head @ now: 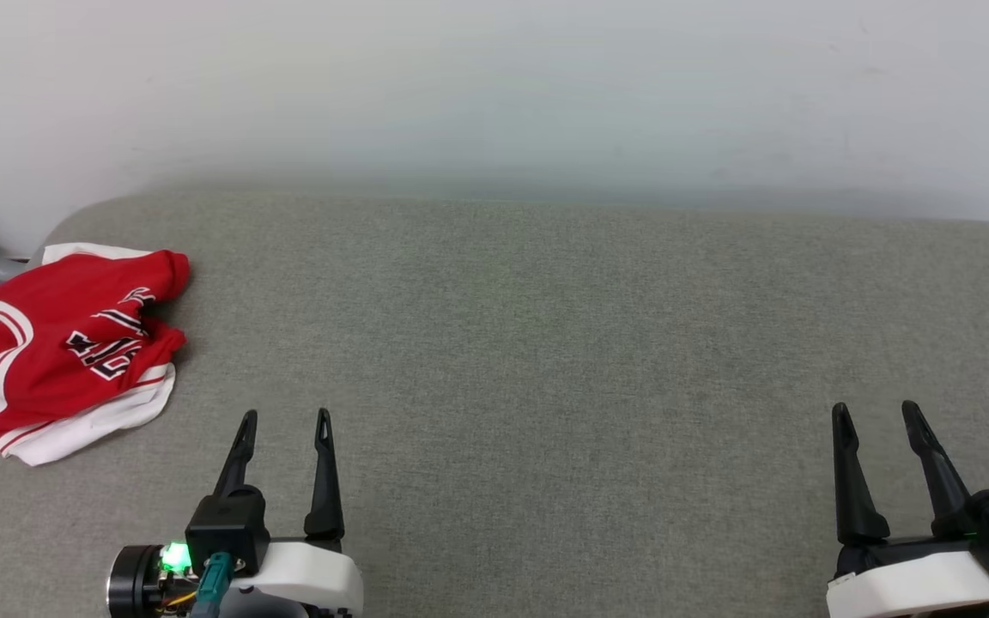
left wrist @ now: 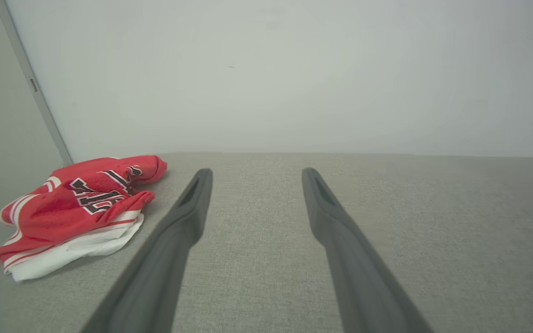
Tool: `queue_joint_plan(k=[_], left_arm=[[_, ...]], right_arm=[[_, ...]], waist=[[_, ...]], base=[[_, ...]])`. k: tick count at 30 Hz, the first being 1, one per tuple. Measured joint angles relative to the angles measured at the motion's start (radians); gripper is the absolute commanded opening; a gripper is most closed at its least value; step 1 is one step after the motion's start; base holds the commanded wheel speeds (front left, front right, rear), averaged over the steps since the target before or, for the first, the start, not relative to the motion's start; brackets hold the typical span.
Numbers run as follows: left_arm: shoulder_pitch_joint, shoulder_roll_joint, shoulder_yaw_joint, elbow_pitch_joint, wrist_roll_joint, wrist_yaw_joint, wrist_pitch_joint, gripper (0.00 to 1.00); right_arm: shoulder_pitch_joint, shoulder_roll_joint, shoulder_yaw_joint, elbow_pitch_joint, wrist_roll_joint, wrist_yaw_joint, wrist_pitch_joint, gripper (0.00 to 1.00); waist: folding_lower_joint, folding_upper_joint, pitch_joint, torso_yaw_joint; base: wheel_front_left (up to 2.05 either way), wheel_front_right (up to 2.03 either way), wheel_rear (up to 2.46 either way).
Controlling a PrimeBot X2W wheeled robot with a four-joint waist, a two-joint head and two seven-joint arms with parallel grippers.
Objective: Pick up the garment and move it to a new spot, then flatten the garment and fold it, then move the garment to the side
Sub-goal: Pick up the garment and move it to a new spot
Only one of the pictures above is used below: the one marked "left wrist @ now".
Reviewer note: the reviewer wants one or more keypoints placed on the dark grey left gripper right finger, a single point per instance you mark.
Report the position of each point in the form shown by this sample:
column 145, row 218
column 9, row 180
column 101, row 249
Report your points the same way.
column 359, row 277

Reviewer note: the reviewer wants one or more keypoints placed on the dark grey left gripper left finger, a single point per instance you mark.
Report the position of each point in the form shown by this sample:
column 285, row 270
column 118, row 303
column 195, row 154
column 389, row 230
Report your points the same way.
column 164, row 259

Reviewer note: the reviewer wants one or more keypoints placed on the red white basketball jersey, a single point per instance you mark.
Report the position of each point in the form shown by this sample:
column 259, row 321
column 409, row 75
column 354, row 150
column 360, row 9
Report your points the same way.
column 58, row 212

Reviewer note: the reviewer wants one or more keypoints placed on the grey metal wall strip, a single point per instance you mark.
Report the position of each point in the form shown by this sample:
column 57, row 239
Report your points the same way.
column 21, row 55

